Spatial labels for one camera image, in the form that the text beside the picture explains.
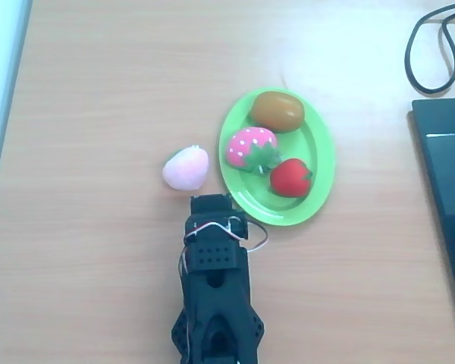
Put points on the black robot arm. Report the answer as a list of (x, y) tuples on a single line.
[(216, 295)]

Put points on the dark laptop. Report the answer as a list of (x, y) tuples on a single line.
[(447, 170)]

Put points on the pink plush strawberry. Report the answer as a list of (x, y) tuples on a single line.
[(244, 148)]

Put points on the red plush tomato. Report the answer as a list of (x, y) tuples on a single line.
[(290, 178)]

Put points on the brown toy kiwi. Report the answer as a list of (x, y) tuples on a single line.
[(277, 112)]

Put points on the pink plush peach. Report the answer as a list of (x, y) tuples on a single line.
[(186, 168)]

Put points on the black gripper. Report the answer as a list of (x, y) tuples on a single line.
[(209, 207)]

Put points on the green oval plate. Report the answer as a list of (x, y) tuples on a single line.
[(311, 151)]

